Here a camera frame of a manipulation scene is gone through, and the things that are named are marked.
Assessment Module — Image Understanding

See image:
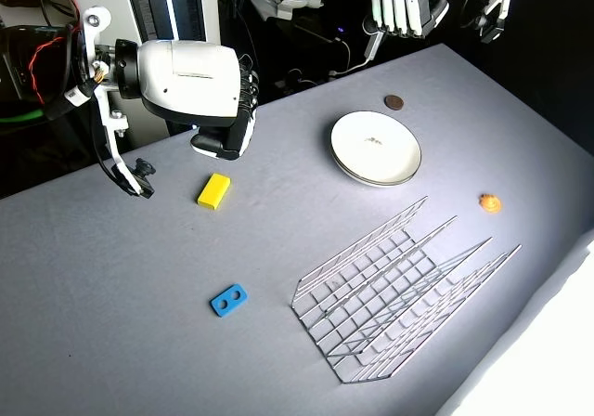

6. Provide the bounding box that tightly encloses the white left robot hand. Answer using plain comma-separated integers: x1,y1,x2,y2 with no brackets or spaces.
369,0,465,39

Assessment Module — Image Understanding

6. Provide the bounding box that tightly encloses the grey adapter stick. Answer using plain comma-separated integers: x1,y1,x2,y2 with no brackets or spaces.
363,14,387,62

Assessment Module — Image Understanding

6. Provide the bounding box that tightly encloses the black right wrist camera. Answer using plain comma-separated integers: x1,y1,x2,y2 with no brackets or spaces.
129,157,157,199

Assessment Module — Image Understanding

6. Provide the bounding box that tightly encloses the silver wire plate rack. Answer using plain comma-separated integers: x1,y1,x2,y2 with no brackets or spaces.
291,196,523,384

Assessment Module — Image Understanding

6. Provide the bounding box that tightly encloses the blue block with two holes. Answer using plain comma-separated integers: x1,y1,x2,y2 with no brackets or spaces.
209,284,249,319

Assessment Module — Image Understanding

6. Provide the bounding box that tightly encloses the white plate with dark rim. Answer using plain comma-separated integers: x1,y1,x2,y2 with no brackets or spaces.
329,110,422,183
330,150,419,189

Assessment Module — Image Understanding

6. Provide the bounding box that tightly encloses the white cable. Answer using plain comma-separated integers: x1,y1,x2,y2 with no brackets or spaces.
329,38,373,77

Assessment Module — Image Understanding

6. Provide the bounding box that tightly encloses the orange swirl cookie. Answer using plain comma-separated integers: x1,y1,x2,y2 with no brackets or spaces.
479,193,503,215

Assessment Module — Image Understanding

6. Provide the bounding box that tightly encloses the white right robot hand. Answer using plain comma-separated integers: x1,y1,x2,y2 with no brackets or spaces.
136,39,260,161

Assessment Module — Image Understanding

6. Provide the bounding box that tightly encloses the yellow rectangular block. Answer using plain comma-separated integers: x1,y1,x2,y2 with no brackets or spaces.
197,172,232,212

